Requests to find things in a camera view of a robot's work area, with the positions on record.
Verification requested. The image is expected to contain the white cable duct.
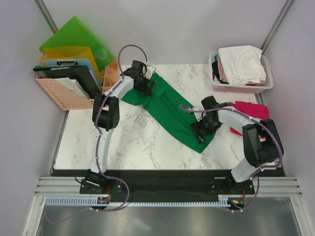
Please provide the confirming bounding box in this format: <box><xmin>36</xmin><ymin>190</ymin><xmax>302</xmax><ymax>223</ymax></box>
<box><xmin>45</xmin><ymin>196</ymin><xmax>231</xmax><ymax>207</ymax></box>

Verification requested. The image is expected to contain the black t shirt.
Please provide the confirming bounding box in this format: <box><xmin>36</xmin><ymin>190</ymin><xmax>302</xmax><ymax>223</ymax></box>
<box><xmin>212</xmin><ymin>61</ymin><xmax>220</xmax><ymax>79</ymax></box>

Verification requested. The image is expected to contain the peach file organizer basket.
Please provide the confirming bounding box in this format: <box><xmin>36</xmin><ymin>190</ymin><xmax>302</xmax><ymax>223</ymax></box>
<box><xmin>36</xmin><ymin>61</ymin><xmax>118</xmax><ymax>111</ymax></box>

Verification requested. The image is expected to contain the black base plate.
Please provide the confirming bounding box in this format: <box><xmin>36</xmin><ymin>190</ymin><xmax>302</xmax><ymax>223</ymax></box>
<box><xmin>80</xmin><ymin>170</ymin><xmax>254</xmax><ymax>202</ymax></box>

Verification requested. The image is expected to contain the white laundry basket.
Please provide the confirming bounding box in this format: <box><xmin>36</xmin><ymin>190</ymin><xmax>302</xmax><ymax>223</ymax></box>
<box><xmin>209</xmin><ymin>45</ymin><xmax>274</xmax><ymax>94</ymax></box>

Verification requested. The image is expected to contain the red t shirt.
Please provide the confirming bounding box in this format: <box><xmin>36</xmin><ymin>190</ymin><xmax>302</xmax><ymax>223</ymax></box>
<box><xmin>227</xmin><ymin>100</ymin><xmax>270</xmax><ymax>135</ymax></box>

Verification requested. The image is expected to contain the pink t shirt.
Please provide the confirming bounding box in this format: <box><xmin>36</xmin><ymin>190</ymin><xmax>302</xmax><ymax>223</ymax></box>
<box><xmin>217</xmin><ymin>57</ymin><xmax>266</xmax><ymax>86</ymax></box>

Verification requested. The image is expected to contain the green t shirt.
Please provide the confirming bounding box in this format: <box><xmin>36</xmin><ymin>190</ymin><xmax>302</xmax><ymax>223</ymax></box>
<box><xmin>122</xmin><ymin>73</ymin><xmax>214</xmax><ymax>153</ymax></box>

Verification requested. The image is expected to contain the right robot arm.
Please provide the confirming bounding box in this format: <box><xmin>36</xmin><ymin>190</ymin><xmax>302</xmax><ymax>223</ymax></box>
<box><xmin>188</xmin><ymin>96</ymin><xmax>284</xmax><ymax>194</ymax></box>

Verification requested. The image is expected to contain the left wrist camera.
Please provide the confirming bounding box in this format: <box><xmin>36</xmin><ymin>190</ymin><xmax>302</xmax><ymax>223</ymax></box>
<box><xmin>143</xmin><ymin>64</ymin><xmax>156</xmax><ymax>79</ymax></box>

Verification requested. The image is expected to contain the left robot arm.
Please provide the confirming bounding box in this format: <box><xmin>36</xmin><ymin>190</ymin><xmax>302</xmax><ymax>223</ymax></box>
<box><xmin>85</xmin><ymin>60</ymin><xmax>157</xmax><ymax>193</ymax></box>

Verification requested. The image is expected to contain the green plastic folder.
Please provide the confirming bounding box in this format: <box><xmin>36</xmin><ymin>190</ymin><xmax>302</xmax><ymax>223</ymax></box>
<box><xmin>39</xmin><ymin>16</ymin><xmax>115</xmax><ymax>70</ymax></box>

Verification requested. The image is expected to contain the black binder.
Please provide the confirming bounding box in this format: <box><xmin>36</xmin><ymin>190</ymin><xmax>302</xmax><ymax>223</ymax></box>
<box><xmin>33</xmin><ymin>65</ymin><xmax>100</xmax><ymax>99</ymax></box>

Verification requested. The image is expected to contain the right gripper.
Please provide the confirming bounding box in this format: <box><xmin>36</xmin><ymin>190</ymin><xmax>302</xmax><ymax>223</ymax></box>
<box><xmin>189</xmin><ymin>114</ymin><xmax>221</xmax><ymax>144</ymax></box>

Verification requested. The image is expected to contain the blue clipboard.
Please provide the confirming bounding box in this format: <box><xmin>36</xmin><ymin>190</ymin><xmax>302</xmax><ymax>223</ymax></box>
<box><xmin>44</xmin><ymin>58</ymin><xmax>102</xmax><ymax>85</ymax></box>

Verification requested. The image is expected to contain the yellow plastic folder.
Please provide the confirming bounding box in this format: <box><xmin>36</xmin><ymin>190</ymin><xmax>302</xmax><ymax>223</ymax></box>
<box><xmin>42</xmin><ymin>45</ymin><xmax>102</xmax><ymax>79</ymax></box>

